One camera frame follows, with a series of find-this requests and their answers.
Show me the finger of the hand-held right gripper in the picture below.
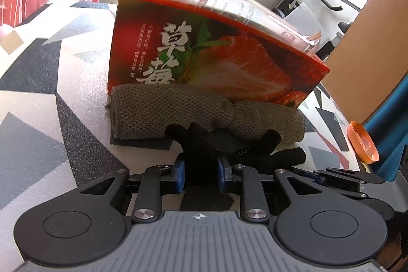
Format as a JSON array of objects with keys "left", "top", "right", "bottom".
[
  {"left": 295, "top": 169, "right": 368, "bottom": 199},
  {"left": 325, "top": 166, "right": 385, "bottom": 185}
]

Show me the red strawberry print box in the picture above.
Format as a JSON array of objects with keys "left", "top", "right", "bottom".
[{"left": 107, "top": 0, "right": 330, "bottom": 108}]

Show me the grey knitted rolled towel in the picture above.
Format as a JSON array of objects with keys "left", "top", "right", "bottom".
[{"left": 107, "top": 84, "right": 306, "bottom": 143}]

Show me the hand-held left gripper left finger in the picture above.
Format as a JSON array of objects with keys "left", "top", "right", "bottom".
[{"left": 81, "top": 159, "right": 187, "bottom": 224}]

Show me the clear plastic packet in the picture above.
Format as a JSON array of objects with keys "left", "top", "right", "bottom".
[{"left": 277, "top": 24, "right": 323, "bottom": 58}]

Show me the person's teal clothing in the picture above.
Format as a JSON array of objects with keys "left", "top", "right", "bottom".
[{"left": 363, "top": 71, "right": 408, "bottom": 183}]

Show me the orange plastic scoop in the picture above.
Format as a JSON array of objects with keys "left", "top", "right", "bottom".
[{"left": 347, "top": 121, "right": 380, "bottom": 163}]

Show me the black glove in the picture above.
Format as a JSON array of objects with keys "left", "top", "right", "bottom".
[
  {"left": 229, "top": 146, "right": 307, "bottom": 168},
  {"left": 164, "top": 122, "right": 283, "bottom": 188}
]

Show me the white board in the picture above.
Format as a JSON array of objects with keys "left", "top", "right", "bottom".
[{"left": 284, "top": 1, "right": 332, "bottom": 49}]

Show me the geometric patterned tablecloth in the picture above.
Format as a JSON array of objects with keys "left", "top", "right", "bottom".
[{"left": 0, "top": 0, "right": 364, "bottom": 215}]

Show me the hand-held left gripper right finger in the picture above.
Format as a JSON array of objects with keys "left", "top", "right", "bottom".
[{"left": 217, "top": 157, "right": 319, "bottom": 224}]

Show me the brown wooden panel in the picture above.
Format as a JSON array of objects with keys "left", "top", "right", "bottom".
[{"left": 325, "top": 0, "right": 408, "bottom": 129}]

